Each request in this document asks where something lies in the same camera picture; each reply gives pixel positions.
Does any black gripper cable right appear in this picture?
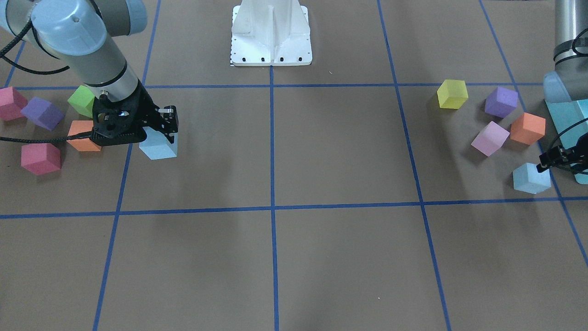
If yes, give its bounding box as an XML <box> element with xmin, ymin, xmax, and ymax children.
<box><xmin>0</xmin><ymin>18</ymin><xmax>95</xmax><ymax>144</ymax></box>

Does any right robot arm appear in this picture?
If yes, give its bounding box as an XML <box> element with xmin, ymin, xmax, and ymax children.
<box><xmin>1</xmin><ymin>0</ymin><xmax>178</xmax><ymax>147</ymax></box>

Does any red foam block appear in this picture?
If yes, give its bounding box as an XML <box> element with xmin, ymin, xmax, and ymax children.
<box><xmin>0</xmin><ymin>86</ymin><xmax>28</xmax><ymax>121</ymax></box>
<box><xmin>21</xmin><ymin>143</ymin><xmax>62</xmax><ymax>176</ymax></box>

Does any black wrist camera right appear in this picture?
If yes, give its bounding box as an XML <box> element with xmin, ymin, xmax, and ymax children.
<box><xmin>90</xmin><ymin>92</ymin><xmax>147</xmax><ymax>147</ymax></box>

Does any green foam block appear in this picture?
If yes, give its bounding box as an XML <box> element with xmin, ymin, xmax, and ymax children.
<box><xmin>68</xmin><ymin>85</ymin><xmax>95</xmax><ymax>119</ymax></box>

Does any cyan plastic bin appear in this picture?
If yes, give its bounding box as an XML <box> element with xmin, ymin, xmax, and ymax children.
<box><xmin>543</xmin><ymin>71</ymin><xmax>588</xmax><ymax>185</ymax></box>

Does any purple foam block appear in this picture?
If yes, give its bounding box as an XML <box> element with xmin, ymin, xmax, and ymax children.
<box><xmin>22</xmin><ymin>97</ymin><xmax>65</xmax><ymax>131</ymax></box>
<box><xmin>484</xmin><ymin>86</ymin><xmax>519</xmax><ymax>119</ymax></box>

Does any yellow foam block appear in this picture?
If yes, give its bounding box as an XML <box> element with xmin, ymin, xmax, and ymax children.
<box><xmin>437</xmin><ymin>79</ymin><xmax>469</xmax><ymax>109</ymax></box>

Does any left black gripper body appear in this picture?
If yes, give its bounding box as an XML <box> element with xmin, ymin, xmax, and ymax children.
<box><xmin>564</xmin><ymin>146</ymin><xmax>588</xmax><ymax>174</ymax></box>

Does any orange foam block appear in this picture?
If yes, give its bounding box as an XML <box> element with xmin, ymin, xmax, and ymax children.
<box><xmin>66</xmin><ymin>120</ymin><xmax>102</xmax><ymax>152</ymax></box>
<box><xmin>509</xmin><ymin>112</ymin><xmax>546</xmax><ymax>145</ymax></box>

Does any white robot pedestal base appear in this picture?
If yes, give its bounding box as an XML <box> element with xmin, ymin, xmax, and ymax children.
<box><xmin>230</xmin><ymin>0</ymin><xmax>313</xmax><ymax>67</ymax></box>

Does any red foam block far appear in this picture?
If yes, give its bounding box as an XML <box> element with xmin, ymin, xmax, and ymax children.
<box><xmin>0</xmin><ymin>86</ymin><xmax>28</xmax><ymax>121</ymax></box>

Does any light blue block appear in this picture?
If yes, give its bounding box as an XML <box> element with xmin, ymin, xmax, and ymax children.
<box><xmin>139</xmin><ymin>126</ymin><xmax>178</xmax><ymax>160</ymax></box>
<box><xmin>512</xmin><ymin>163</ymin><xmax>552</xmax><ymax>194</ymax></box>

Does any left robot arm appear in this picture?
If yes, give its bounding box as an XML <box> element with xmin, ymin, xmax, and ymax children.
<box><xmin>536</xmin><ymin>0</ymin><xmax>588</xmax><ymax>176</ymax></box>

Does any red foam block near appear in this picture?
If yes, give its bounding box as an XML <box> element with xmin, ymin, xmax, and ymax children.
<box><xmin>21</xmin><ymin>143</ymin><xmax>62</xmax><ymax>176</ymax></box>

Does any pink foam block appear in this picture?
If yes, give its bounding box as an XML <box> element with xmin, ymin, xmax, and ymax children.
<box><xmin>471</xmin><ymin>121</ymin><xmax>510</xmax><ymax>157</ymax></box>

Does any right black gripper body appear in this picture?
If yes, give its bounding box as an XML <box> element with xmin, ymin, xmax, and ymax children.
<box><xmin>120</xmin><ymin>82</ymin><xmax>162</xmax><ymax>131</ymax></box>

